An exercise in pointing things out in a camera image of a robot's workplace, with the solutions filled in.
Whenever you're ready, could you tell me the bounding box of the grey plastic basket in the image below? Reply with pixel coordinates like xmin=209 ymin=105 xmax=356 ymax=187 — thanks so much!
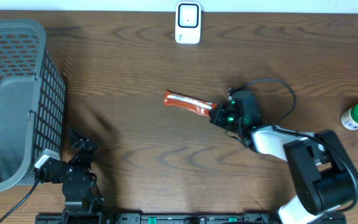
xmin=0 ymin=19 xmax=66 ymax=192

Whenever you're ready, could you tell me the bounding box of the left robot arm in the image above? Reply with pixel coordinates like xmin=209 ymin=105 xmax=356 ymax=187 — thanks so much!
xmin=34 ymin=129 xmax=108 ymax=224

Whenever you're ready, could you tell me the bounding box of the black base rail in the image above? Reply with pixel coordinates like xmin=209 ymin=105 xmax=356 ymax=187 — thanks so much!
xmin=35 ymin=212 xmax=347 ymax=224

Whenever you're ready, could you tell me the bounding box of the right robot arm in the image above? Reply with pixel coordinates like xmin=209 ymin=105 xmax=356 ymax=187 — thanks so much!
xmin=209 ymin=90 xmax=358 ymax=223

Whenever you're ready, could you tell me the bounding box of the red Top chocolate bar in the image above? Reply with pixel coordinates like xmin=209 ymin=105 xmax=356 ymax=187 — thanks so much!
xmin=163 ymin=90 xmax=218 ymax=116

